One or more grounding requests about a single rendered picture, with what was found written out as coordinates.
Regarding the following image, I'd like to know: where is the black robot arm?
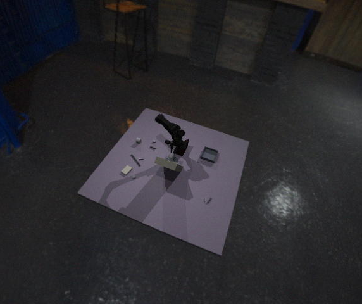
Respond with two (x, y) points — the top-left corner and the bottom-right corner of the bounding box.
(155, 113), (186, 146)

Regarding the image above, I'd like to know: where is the beige service panel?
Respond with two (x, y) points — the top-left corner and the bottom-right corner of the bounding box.
(154, 156), (183, 172)

